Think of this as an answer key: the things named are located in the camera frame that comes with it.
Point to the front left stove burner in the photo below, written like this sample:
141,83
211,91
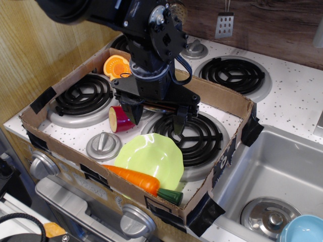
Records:
84,104

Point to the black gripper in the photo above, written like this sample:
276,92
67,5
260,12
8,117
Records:
181,100

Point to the light blue bowl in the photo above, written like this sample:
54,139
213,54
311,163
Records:
302,228

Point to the orange toy fruit half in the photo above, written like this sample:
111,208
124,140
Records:
116,67

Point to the silver stovetop knob front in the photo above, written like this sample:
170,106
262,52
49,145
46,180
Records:
103,147

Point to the silver oven knob right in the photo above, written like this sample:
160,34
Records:
135,223

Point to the back left stove burner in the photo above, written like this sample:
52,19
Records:
119,43

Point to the hanging metal spatula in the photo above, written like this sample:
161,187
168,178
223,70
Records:
225,22

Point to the steel sink basin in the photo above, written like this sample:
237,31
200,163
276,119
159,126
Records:
279,165

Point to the stove burner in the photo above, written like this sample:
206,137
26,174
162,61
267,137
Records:
84,104
240,74
201,142
119,43

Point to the silver oven knob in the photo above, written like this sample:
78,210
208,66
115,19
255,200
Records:
42,166
135,223

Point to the silver oven knob left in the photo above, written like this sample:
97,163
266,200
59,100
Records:
42,166

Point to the small steel pan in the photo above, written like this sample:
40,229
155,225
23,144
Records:
152,91

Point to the silver stovetop knob back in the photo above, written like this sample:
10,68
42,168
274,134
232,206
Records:
195,50

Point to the hanging metal strainer ladle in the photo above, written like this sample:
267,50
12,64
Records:
178,10

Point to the brown cardboard fence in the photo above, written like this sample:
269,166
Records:
173,223

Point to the back right stove burner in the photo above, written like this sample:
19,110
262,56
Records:
240,74

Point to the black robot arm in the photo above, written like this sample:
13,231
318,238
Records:
155,39

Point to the front right stove burner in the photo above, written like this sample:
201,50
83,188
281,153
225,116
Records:
201,142

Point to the silver oven door handle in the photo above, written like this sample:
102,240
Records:
85,218

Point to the light green plastic plate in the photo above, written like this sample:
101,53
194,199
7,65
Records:
154,155

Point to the sink drain strainer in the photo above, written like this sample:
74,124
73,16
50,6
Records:
267,216

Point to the red toy apple half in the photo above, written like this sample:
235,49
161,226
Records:
118,120

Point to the orange toy carrot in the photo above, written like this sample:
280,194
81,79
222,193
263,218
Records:
148,183

